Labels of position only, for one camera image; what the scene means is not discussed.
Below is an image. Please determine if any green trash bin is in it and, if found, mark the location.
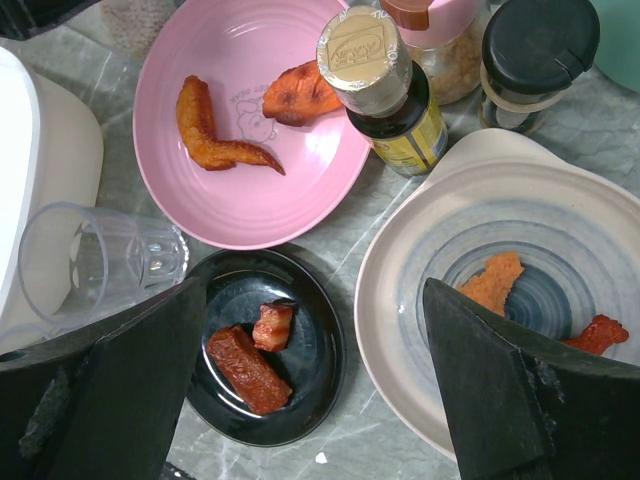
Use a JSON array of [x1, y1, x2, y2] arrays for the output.
[[592, 0, 639, 92]]

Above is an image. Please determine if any orange nugget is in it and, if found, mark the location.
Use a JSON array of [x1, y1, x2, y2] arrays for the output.
[[458, 252, 524, 316]]

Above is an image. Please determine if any clear plastic cup lower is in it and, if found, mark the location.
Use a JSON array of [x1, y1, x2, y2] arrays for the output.
[[1, 324, 50, 352]]

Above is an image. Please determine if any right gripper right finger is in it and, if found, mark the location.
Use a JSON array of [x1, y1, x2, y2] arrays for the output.
[[423, 278, 639, 479]]

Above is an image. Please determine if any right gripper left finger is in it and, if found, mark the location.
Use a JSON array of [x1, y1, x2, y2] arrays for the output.
[[1, 278, 206, 479]]

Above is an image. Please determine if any small pork belly piece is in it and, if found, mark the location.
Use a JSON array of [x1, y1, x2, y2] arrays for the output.
[[252, 303, 294, 352]]

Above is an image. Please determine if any red meat slab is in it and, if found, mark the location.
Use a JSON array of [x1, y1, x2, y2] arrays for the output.
[[206, 325, 293, 415]]

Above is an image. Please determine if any chicken wing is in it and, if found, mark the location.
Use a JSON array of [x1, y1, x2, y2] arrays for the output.
[[176, 75, 285, 175]]

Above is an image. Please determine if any black cap pepper shaker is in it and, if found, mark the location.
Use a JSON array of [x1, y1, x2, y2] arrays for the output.
[[479, 0, 600, 134]]

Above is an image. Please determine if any pink lid seasoning jar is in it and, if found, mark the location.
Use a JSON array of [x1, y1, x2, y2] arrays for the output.
[[379, 0, 491, 105]]

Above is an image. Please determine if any red chicken piece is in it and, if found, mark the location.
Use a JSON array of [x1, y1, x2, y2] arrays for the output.
[[562, 315, 630, 356]]

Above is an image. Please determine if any clear plastic cup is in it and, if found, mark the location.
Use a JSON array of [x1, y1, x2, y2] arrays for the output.
[[18, 202, 190, 329], [1, 324, 50, 352]]

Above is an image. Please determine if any pink plate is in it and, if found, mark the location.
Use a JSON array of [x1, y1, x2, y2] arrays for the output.
[[133, 0, 369, 250]]

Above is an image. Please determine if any beige blue ceramic plate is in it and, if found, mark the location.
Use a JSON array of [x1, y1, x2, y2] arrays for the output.
[[354, 129, 639, 456]]

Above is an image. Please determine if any black round plate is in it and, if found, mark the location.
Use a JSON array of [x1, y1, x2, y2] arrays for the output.
[[186, 250, 346, 447]]

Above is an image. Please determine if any white plastic tub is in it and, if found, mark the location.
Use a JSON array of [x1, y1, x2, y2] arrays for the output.
[[1, 49, 104, 336]]

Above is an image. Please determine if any clear plastic cup upper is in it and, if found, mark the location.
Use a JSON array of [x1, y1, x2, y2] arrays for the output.
[[18, 202, 190, 329]]

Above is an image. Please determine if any orange fried food piece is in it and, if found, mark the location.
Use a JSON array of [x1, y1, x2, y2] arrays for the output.
[[262, 60, 343, 127]]

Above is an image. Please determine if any brown sauce bottle yellow label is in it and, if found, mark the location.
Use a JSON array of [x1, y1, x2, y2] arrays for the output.
[[316, 6, 448, 176]]

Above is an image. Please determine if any black lid spice jar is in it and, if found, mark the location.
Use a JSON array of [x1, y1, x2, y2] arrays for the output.
[[99, 0, 176, 60]]

